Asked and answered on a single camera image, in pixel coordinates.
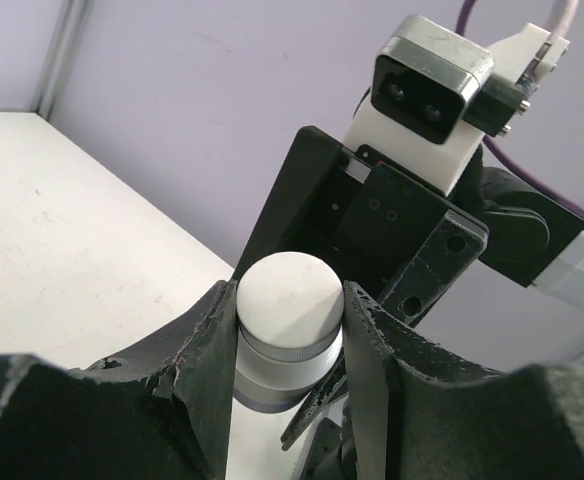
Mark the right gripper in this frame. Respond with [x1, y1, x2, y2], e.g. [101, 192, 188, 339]
[234, 126, 488, 320]

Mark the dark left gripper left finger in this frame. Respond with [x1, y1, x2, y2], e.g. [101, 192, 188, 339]
[0, 281, 237, 479]

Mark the white pill bottle blue label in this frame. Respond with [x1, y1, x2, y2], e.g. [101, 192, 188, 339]
[234, 344, 340, 414]

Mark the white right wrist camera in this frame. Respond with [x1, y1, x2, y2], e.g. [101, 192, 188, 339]
[343, 15, 569, 195]

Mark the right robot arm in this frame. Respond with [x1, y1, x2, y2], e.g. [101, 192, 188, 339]
[233, 127, 584, 446]

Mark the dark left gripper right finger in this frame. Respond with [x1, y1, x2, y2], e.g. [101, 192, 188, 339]
[344, 282, 584, 479]

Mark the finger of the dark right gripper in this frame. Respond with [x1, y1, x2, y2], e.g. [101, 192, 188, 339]
[280, 359, 348, 450]

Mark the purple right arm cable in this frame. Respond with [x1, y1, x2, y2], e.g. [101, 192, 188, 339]
[454, 0, 584, 239]

